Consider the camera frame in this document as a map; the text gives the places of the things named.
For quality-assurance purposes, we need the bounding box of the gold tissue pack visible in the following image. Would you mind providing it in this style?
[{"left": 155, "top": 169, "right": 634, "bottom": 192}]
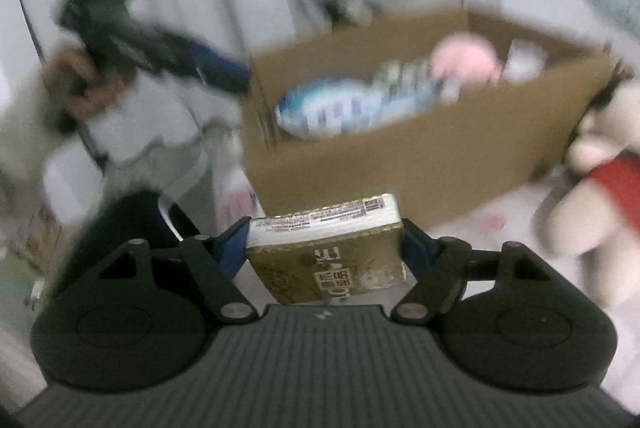
[{"left": 246, "top": 194, "right": 407, "bottom": 304}]

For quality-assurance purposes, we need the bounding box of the person's left hand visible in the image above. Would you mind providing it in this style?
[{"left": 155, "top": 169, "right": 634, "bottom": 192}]
[{"left": 41, "top": 44, "right": 137, "bottom": 122}]

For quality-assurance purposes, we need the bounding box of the blue white diaper pack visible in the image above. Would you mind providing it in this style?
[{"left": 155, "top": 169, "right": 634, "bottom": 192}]
[{"left": 273, "top": 78, "right": 437, "bottom": 140}]

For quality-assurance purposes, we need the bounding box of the brown cardboard box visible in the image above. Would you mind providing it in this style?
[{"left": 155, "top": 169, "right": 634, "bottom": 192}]
[{"left": 244, "top": 8, "right": 612, "bottom": 226}]

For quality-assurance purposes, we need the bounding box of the boy doll red outfit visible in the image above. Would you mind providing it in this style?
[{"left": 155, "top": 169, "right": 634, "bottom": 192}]
[{"left": 544, "top": 64, "right": 639, "bottom": 308}]

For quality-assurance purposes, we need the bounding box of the green camouflage cloth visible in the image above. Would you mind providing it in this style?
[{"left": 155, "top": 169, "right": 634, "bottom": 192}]
[{"left": 372, "top": 58, "right": 437, "bottom": 98}]

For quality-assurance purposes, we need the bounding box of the pink pig plush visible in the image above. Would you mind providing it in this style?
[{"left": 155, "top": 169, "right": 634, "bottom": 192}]
[{"left": 430, "top": 32, "right": 503, "bottom": 84}]

